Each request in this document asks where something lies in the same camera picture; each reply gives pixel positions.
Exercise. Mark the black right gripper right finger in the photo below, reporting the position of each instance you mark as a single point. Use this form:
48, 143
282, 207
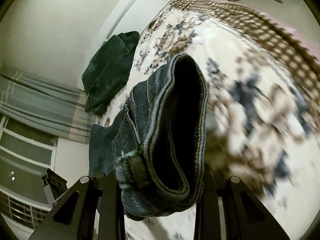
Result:
229, 210

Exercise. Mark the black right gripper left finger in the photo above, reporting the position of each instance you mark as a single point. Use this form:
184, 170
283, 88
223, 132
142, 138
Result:
73, 216

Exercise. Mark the dark blue denim pants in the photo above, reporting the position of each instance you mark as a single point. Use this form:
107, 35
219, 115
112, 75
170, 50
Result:
156, 142

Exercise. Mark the white framed window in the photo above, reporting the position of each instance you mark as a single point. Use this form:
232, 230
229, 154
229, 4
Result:
26, 153

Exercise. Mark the grey striped curtain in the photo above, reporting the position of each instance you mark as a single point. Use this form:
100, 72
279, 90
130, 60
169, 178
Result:
45, 105

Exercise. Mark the white floral bed blanket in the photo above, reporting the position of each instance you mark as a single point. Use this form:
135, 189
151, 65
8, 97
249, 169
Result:
260, 124

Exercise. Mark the dark green folded garment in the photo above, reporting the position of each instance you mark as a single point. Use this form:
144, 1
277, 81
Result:
108, 71

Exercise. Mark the brown checkered blanket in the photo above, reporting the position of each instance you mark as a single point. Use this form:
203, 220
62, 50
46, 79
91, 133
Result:
277, 40

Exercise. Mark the white wardrobe door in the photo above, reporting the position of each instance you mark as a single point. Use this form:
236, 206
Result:
127, 15

